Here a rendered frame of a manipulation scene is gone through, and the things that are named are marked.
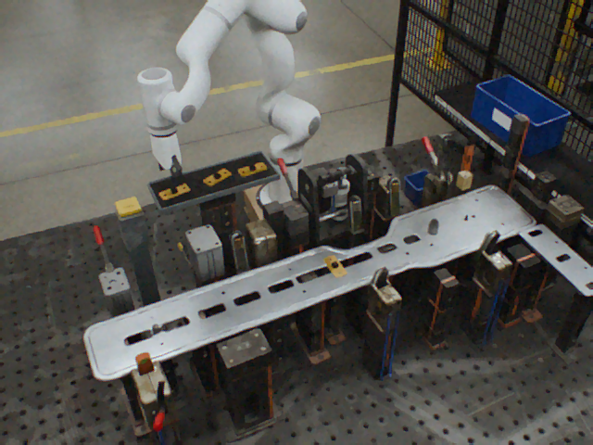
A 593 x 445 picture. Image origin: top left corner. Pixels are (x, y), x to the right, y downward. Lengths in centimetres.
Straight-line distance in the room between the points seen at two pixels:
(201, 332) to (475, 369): 86
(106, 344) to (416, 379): 90
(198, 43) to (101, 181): 233
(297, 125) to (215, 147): 203
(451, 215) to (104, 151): 264
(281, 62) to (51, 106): 299
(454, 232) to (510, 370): 45
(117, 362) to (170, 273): 66
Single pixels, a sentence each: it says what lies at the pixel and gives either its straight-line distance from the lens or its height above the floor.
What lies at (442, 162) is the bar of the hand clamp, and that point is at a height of 113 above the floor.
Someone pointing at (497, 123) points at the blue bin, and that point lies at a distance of 238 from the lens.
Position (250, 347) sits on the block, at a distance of 161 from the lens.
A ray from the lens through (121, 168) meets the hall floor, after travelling 399.
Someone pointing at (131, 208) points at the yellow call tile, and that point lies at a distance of 184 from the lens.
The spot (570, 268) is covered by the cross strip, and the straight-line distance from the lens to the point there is 198.
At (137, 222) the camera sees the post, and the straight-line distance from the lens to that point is 185.
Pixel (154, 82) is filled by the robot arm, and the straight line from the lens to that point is 162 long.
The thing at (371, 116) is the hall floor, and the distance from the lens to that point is 433.
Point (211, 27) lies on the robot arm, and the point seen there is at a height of 161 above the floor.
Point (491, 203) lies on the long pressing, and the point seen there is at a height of 100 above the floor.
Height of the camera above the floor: 232
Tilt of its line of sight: 42 degrees down
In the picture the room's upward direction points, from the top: straight up
